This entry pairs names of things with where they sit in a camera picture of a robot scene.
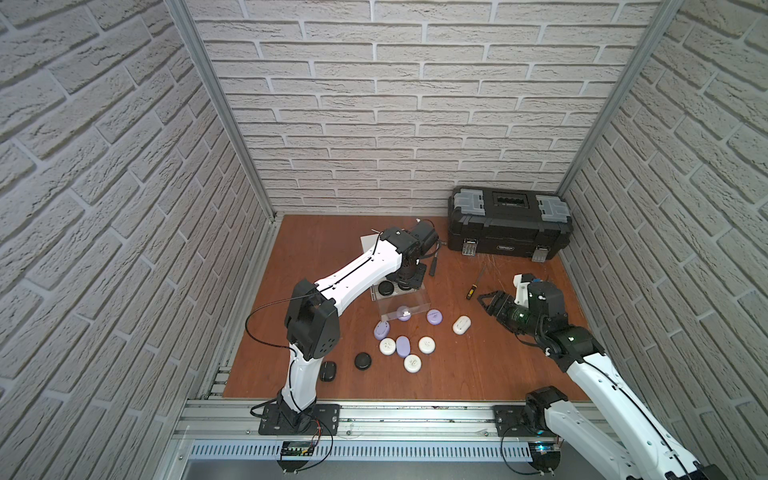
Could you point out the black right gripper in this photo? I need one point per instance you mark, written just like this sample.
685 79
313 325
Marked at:
496 307

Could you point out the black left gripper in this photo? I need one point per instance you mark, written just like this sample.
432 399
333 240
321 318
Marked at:
414 273

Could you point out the white oblong earphone case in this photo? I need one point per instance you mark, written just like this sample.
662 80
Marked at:
461 325

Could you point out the clear acrylic drawer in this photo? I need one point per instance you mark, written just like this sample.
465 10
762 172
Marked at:
417 300

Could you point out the black oblong earphone case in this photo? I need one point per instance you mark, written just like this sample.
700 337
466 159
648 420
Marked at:
328 371

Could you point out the white drawer cabinet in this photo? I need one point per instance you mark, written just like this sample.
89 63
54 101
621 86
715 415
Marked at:
369 246

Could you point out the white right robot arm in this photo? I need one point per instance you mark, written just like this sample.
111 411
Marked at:
640 448

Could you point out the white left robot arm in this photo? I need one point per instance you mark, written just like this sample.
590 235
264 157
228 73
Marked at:
313 316

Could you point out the steel claw hammer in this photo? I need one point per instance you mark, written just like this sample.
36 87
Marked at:
435 258

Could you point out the yellow black screwdriver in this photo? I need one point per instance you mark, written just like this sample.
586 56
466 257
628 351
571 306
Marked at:
474 286

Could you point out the black plastic toolbox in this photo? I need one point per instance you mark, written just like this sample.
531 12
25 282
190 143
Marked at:
517 223

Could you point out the white round earphone case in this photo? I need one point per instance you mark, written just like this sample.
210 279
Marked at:
387 346
426 345
412 363

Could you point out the right controller board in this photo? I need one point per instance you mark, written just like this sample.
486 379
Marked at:
545 457

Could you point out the controller board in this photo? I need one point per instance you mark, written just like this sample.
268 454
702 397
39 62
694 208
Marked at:
545 457
294 456

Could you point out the left controller board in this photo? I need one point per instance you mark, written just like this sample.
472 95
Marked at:
294 456

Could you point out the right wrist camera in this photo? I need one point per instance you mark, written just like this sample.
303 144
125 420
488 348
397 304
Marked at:
521 283

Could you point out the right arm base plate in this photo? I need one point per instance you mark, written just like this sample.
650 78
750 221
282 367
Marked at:
512 420

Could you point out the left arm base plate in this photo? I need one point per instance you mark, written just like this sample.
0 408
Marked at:
275 421

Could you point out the aluminium frame rail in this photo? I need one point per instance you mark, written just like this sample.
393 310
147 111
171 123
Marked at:
228 419

